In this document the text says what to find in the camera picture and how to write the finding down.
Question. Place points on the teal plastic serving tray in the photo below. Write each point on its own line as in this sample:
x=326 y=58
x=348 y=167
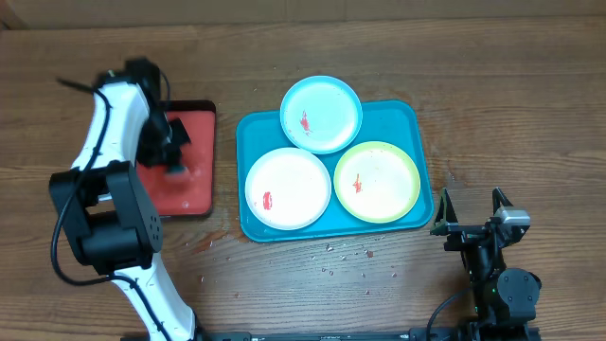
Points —
x=392 y=121

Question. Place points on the dark green sponge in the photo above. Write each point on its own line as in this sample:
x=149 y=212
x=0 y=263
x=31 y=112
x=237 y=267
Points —
x=175 y=168

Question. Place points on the light blue plate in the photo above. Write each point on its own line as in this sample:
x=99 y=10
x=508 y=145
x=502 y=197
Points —
x=321 y=114

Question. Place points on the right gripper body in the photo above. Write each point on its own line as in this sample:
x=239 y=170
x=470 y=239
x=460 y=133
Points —
x=462 y=235

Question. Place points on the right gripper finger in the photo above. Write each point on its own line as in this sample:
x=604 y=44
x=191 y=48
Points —
x=499 y=199
x=446 y=213

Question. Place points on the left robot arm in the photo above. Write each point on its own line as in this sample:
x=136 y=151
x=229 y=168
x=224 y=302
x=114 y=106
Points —
x=108 y=229

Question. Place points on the white plate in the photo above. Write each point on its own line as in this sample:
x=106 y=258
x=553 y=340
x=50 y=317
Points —
x=287 y=189

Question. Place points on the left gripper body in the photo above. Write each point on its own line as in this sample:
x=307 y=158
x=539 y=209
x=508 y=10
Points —
x=160 y=135

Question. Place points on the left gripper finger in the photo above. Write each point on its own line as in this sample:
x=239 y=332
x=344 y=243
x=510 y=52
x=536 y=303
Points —
x=172 y=154
x=178 y=135

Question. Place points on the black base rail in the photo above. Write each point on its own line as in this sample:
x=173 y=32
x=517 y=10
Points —
x=414 y=334

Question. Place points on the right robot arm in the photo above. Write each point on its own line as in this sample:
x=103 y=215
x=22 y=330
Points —
x=504 y=298

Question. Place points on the dark red tray with water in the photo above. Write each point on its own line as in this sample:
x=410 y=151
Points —
x=186 y=192

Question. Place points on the yellow-green plate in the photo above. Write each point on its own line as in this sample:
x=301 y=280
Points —
x=376 y=182

